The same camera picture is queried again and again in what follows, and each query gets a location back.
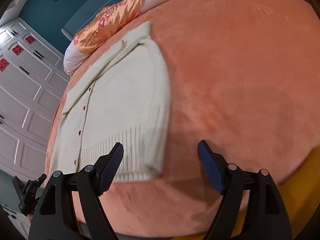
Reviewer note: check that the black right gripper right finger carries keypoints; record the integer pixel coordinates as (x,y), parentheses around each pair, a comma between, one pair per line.
(266,216)

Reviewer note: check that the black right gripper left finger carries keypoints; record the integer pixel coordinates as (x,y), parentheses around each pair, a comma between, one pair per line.
(54,216)

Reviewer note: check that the cream knit cherry cardigan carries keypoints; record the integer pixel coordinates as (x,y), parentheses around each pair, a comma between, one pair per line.
(123,97)

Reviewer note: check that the white panelled wardrobe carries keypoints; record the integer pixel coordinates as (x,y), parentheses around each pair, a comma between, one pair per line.
(32,84)

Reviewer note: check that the orange plush bed blanket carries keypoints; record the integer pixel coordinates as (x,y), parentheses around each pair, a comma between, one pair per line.
(244,76)

